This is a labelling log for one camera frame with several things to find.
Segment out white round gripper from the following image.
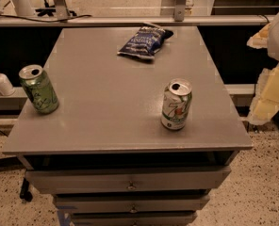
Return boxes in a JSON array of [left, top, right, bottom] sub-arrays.
[[247, 12, 279, 125]]

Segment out white green 7up can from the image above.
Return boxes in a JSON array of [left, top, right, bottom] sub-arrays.
[[161, 78, 192, 130]]

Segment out green soda can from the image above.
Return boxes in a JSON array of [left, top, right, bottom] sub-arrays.
[[19, 64, 59, 114]]

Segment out blue chip bag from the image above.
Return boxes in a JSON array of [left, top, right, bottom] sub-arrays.
[[118, 24, 173, 60]]

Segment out top grey drawer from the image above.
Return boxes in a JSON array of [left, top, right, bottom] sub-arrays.
[[25, 166, 231, 194]]

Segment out grey drawer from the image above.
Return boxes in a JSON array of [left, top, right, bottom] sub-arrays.
[[54, 193, 209, 213], [72, 211, 197, 226], [25, 166, 231, 194]]

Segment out grey drawer cabinet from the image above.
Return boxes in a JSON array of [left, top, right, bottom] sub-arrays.
[[1, 25, 254, 226]]

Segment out middle grey drawer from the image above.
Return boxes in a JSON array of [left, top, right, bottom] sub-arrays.
[[54, 193, 209, 213]]

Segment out bottom grey drawer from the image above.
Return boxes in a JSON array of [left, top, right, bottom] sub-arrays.
[[72, 211, 197, 226]]

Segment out white pump bottle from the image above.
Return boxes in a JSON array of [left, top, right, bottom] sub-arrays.
[[0, 73, 15, 96]]

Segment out black caster wheel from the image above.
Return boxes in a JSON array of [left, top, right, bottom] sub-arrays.
[[19, 179, 33, 202]]

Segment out black cable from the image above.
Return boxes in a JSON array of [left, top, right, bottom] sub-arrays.
[[0, 13, 93, 24]]

